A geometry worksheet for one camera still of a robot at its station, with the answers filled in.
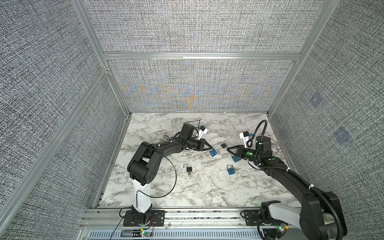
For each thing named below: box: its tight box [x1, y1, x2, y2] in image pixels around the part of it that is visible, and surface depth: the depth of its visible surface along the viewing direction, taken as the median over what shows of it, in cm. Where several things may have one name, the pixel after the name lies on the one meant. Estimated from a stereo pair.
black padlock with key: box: [183, 163, 192, 177], surface depth 92 cm
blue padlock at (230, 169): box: [226, 164, 236, 175], surface depth 92 cm
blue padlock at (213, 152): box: [209, 148, 218, 157], surface depth 89 cm
